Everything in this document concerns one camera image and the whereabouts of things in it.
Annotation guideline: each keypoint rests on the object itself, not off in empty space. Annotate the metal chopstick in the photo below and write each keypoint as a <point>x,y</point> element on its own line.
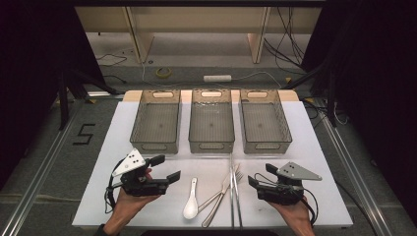
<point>232,209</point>
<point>238,213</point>

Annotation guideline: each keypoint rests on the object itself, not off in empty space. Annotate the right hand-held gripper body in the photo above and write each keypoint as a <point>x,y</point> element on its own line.
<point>295,173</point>

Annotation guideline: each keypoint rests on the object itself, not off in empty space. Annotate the black curtain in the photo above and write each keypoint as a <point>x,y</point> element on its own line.
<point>29,82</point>
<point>377,82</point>

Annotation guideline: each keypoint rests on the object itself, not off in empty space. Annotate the metal fork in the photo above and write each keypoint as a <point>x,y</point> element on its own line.
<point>209,201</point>

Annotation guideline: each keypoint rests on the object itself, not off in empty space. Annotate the light wooden shelf unit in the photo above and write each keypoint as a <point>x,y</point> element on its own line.
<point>196,19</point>

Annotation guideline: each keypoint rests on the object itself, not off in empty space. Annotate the metal table knife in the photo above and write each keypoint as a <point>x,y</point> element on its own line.
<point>214,209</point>

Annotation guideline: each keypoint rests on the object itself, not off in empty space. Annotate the yellow tape roll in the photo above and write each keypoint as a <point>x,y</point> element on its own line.
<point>158,72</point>

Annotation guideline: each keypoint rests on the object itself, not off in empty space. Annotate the person's left hand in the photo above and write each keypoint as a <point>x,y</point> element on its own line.
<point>126,205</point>

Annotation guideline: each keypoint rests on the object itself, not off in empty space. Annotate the black metal stand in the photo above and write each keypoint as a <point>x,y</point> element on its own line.
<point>63,105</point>
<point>331,105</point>

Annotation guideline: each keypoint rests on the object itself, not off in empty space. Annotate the grey transparent plastic bin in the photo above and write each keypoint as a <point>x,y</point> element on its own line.
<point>264,124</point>
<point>156,124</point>
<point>211,124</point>

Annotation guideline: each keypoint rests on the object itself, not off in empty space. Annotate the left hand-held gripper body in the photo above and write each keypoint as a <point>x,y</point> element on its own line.
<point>131,162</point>

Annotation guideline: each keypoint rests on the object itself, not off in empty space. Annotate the white power strip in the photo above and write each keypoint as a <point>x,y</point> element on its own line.
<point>217,78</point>

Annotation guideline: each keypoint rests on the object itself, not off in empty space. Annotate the white ceramic spoon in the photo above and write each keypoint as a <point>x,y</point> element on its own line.
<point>190,208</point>

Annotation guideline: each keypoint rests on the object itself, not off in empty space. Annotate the metal floor rail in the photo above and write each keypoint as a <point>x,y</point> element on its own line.
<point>39,177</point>
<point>350,164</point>

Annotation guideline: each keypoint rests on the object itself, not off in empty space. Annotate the person's right hand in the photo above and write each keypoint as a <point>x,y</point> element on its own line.
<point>298,214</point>

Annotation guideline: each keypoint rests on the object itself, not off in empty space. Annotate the white table sheet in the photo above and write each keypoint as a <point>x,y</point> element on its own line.
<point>108,164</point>

